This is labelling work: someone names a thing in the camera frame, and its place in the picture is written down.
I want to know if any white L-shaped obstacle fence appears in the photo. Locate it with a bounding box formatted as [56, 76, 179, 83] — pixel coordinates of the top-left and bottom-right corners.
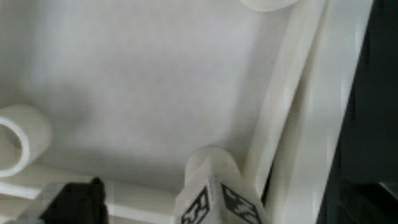
[264, 0, 374, 224]

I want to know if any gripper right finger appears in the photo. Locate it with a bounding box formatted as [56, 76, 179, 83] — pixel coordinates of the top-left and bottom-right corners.
[337, 181, 398, 224]

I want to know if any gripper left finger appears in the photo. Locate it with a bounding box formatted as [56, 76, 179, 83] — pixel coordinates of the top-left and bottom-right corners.
[38, 177, 108, 224]

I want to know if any white table leg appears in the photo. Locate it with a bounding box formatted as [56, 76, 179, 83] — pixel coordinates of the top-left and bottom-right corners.
[173, 147, 268, 224]

